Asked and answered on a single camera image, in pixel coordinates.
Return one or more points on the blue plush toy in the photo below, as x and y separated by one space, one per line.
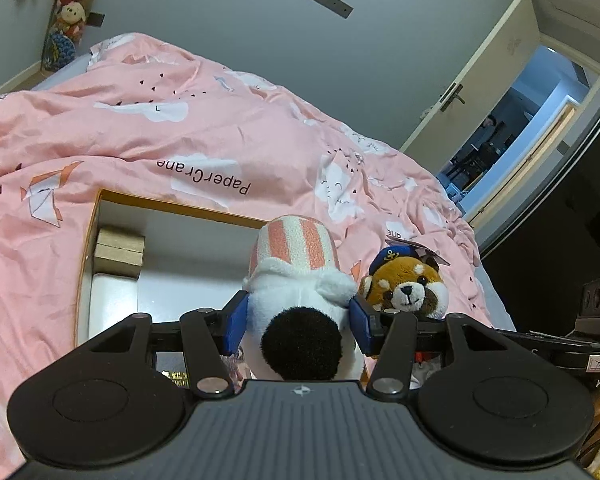
59 50

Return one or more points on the beige face plush doll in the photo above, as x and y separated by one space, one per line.
72 16

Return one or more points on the pink printed blanket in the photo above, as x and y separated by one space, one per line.
130 135

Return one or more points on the brown white sailor plush toy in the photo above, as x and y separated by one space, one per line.
405 285

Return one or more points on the white plush pink striped hat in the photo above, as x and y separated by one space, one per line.
290 270

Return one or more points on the tan cardboard small box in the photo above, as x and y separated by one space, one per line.
120 252

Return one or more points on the cream door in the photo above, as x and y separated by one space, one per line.
480 70

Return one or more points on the dark grey gift box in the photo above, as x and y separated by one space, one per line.
170 366

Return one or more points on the white box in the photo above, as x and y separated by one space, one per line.
112 305

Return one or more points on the small black wall plate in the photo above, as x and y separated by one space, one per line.
96 19

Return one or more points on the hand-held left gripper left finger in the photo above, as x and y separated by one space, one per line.
235 322

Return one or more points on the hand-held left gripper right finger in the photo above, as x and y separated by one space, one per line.
362 325

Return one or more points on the dark chair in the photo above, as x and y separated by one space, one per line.
477 160

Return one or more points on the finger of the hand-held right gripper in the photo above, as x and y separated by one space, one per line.
565 352

